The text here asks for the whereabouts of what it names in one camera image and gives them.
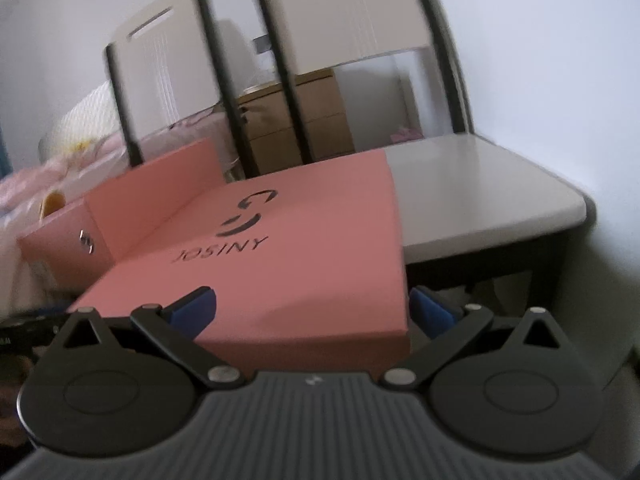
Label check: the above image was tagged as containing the pink tissue box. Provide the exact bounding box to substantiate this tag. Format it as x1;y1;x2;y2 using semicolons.
389;127;427;144

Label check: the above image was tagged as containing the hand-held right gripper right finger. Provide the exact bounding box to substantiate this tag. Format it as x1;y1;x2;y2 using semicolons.
381;286;573;391

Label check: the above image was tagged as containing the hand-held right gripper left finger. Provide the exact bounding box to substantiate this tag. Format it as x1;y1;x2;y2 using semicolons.
62;286;246;392

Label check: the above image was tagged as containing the white chair with black frame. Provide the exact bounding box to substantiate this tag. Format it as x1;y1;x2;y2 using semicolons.
246;0;599;311
103;0;251;182

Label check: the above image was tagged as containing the pink blanket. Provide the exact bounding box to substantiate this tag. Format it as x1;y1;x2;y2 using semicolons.
0;152;132;217

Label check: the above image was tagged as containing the white quilted headboard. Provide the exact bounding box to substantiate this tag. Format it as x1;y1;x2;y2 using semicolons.
37;77;127;162

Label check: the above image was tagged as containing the bed with white sheet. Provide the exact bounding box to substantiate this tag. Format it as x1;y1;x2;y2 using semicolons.
0;212;51;317

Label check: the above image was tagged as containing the pink box lid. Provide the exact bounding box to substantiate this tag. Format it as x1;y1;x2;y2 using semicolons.
65;150;412;379

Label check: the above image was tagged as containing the wooden nightstand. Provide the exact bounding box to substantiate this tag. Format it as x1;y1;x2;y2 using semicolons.
235;69;359;179

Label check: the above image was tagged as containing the pink cardboard box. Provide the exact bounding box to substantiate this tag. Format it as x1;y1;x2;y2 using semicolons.
16;137;227;287

